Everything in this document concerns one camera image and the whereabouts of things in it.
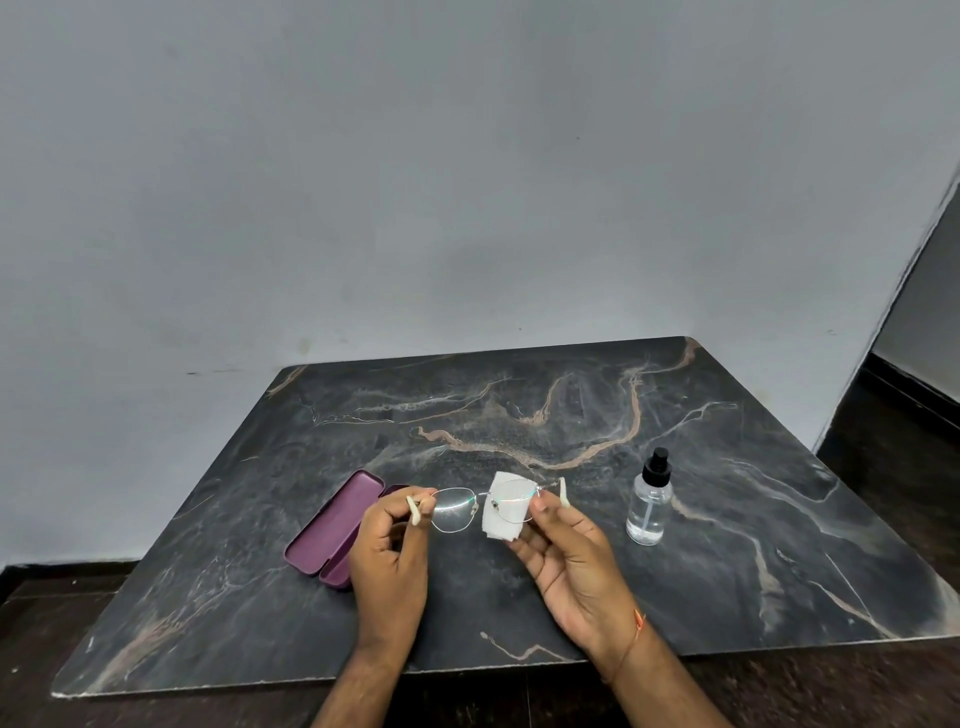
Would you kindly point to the clear spray bottle black cap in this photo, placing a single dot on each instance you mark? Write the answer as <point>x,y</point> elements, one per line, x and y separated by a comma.
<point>649,510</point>

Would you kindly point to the white cleaning cloth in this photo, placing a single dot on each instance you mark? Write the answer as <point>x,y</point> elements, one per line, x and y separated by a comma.
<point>502,517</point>

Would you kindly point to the black skirting board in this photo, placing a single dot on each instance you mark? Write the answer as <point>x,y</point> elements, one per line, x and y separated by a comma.
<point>915,386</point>
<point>67,570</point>

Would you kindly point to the person's left hand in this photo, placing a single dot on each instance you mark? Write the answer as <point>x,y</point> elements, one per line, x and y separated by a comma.
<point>390,577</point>

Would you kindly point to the person's right hand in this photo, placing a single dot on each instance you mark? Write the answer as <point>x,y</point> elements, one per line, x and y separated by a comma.
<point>585,585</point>

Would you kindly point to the maroon glasses case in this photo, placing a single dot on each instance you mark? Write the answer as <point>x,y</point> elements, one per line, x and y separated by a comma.
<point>330,525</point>

